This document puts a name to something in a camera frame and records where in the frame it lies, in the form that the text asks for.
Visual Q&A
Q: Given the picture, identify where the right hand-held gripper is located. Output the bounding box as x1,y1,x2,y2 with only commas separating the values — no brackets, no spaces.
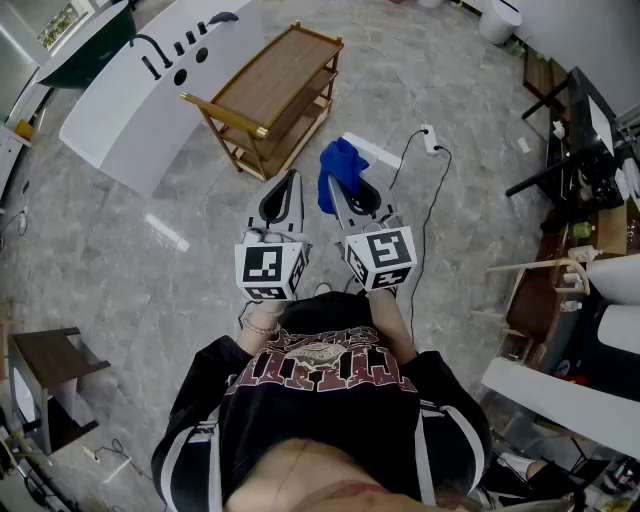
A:
327,172,419,294

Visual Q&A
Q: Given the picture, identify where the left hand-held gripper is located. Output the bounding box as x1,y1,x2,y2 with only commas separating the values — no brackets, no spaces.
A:
234,168,314,302

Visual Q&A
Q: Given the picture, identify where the blue cloth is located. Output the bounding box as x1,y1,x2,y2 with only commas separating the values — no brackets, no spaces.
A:
317,137,370,216

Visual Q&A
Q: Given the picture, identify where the person's left forearm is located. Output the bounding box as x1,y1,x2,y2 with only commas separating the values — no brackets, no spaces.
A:
233,298,285,362

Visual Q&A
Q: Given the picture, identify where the person's right forearm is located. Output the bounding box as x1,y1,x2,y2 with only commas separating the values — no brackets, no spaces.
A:
368,287,419,366

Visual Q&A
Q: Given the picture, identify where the white drawer cabinet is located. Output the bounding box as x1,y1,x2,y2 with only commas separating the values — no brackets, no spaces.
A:
0,123,32,201

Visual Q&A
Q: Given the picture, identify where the white long board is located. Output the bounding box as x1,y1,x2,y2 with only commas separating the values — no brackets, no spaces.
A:
342,131,404,170

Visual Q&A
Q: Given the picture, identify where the white power strip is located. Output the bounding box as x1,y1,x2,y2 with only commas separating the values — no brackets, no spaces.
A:
421,123,441,157

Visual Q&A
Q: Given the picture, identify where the white rectangular bathtub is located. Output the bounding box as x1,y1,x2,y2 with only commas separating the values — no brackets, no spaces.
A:
58,0,267,199

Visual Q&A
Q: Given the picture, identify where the black curved faucet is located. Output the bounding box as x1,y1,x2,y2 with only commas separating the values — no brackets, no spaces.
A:
128,33,175,70

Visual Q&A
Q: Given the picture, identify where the wooden slat stand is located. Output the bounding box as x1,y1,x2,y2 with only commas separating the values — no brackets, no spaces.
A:
521,47,572,121

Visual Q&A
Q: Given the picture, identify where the person's black printed t-shirt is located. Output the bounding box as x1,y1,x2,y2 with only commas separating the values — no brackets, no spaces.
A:
151,291,494,512

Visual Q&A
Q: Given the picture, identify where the green bathtub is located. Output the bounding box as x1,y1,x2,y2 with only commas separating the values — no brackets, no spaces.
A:
33,0,138,91

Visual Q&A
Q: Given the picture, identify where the white rectangular sink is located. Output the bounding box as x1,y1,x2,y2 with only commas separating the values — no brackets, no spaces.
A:
586,93,617,157

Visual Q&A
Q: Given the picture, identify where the white round basin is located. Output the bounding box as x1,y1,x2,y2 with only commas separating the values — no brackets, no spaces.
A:
597,303,640,356
584,252,640,306

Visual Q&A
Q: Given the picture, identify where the person's chin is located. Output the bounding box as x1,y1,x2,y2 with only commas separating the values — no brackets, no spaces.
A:
224,438,436,512

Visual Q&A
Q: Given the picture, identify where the dark wooden side table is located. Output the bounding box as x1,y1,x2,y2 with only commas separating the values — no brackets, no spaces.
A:
7,326,113,457

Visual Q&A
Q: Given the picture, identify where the black cable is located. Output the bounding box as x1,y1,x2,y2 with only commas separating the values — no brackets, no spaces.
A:
408,143,454,347
388,127,430,192

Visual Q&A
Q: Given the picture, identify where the bead bracelet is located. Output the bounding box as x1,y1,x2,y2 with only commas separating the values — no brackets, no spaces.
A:
241,317,282,337

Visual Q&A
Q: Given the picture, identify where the black metal frame vanity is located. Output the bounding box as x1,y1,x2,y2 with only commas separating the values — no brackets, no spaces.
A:
504,66,627,221

